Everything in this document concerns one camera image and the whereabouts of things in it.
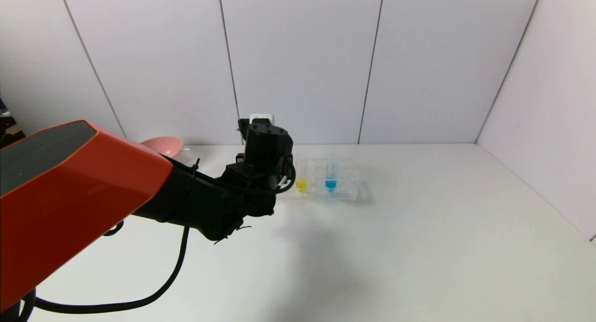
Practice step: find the blue pigment test tube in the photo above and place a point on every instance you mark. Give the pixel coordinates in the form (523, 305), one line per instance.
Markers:
(331, 184)

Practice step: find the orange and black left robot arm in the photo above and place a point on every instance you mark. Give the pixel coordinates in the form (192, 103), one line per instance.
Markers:
(70, 196)

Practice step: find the yellow pigment test tube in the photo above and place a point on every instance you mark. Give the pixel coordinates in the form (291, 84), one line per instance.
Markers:
(301, 184)

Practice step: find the clear acrylic test tube rack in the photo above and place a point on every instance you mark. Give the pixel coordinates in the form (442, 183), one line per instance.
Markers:
(347, 182)

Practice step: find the clear glass beaker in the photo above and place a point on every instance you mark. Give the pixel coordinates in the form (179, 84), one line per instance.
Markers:
(188, 154)

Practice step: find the pink plastic bowl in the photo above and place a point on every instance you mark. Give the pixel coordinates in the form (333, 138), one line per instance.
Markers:
(163, 144)

